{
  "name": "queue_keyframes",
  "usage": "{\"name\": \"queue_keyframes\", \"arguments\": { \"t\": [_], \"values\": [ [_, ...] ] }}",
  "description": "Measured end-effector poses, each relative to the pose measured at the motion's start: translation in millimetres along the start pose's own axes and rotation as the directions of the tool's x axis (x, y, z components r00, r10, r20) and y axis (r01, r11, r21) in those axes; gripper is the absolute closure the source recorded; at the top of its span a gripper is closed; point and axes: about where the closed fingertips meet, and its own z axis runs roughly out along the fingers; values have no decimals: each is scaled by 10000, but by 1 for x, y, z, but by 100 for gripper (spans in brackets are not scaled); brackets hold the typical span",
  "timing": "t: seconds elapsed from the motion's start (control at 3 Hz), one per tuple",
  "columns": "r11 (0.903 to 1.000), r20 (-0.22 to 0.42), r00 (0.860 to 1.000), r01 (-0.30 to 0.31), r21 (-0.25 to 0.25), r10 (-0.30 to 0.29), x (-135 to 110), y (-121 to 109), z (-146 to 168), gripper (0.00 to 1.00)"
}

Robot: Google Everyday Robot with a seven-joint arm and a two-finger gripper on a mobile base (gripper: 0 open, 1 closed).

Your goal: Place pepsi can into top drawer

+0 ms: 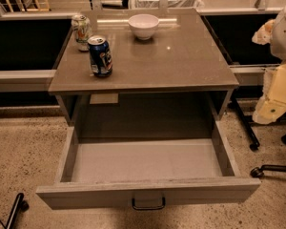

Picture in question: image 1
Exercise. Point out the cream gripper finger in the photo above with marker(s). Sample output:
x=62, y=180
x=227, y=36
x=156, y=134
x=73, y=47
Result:
x=263, y=35
x=272, y=105

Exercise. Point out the blue pepsi can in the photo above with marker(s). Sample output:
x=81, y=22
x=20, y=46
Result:
x=100, y=56

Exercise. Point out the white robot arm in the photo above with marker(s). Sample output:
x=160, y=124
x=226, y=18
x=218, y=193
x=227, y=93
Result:
x=278, y=37

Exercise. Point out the open grey top drawer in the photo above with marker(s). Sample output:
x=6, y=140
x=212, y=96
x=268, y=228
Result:
x=183, y=171

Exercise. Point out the white green soda can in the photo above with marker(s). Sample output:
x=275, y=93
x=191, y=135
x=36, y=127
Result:
x=82, y=31

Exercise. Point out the black chair base right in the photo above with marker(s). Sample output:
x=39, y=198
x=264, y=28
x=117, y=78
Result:
x=261, y=140

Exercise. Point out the white ceramic bowl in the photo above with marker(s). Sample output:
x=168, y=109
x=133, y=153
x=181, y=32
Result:
x=143, y=26

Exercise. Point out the black chair leg with caster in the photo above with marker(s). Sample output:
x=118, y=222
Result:
x=19, y=205

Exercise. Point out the white wire basket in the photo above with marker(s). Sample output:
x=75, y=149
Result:
x=175, y=4

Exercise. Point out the black drawer handle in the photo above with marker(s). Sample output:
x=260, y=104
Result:
x=148, y=204

